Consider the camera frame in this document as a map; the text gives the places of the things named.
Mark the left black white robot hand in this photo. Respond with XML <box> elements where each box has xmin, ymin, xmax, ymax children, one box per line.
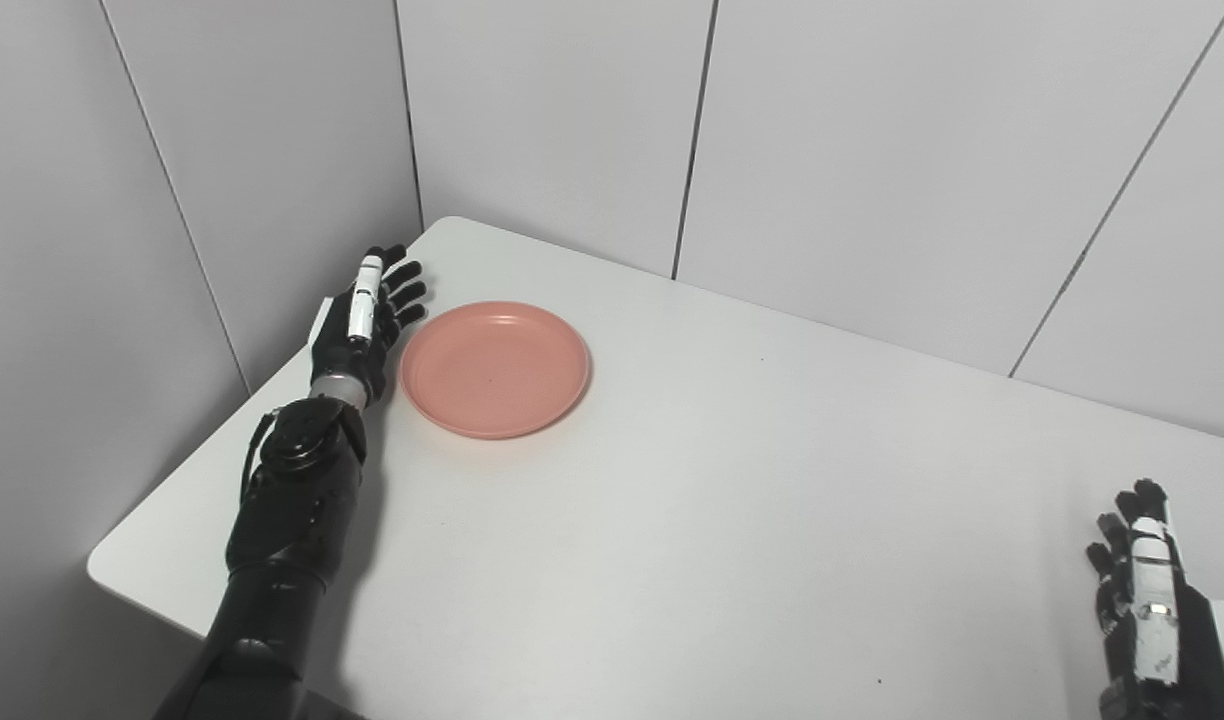
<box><xmin>308</xmin><ymin>244</ymin><xmax>428</xmax><ymax>404</ymax></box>

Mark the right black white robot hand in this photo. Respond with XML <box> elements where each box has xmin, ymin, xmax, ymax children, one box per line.
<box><xmin>1086</xmin><ymin>479</ymin><xmax>1224</xmax><ymax>720</ymax></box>

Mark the pink round plate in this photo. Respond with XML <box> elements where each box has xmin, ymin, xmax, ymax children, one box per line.
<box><xmin>399</xmin><ymin>301</ymin><xmax>591</xmax><ymax>441</ymax></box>

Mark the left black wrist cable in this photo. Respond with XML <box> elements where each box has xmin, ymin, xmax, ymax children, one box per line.
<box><xmin>238</xmin><ymin>406</ymin><xmax>281</xmax><ymax>501</ymax></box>

